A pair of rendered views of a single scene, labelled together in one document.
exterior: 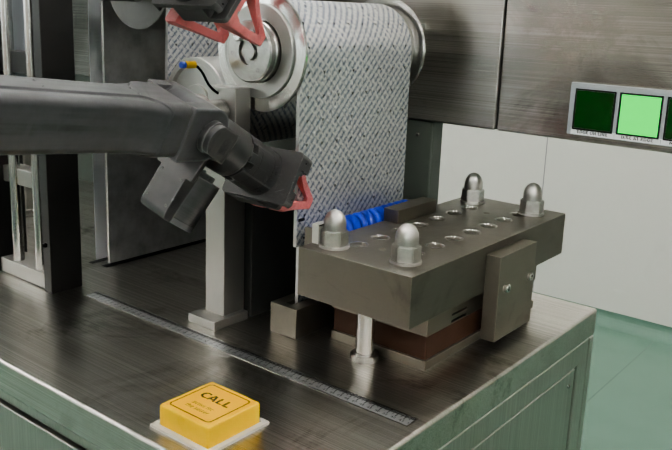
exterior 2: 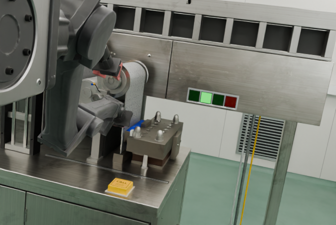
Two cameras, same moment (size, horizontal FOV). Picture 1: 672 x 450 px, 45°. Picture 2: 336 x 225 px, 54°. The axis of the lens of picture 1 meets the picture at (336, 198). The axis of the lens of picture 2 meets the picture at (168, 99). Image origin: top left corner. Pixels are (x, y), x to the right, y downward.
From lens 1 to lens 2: 0.60 m
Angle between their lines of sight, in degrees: 25
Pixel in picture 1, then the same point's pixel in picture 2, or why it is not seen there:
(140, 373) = (87, 177)
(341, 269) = (142, 143)
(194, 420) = (121, 188)
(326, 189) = not seen: hidden behind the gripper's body
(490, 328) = (173, 156)
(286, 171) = (127, 116)
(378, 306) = (153, 153)
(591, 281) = not seen: hidden behind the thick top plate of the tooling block
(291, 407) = (136, 182)
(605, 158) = not seen: hidden behind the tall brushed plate
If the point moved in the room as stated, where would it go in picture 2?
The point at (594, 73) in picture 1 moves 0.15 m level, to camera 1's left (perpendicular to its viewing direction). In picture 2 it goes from (194, 85) to (167, 84)
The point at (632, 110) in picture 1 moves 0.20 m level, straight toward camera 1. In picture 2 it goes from (204, 96) to (213, 105)
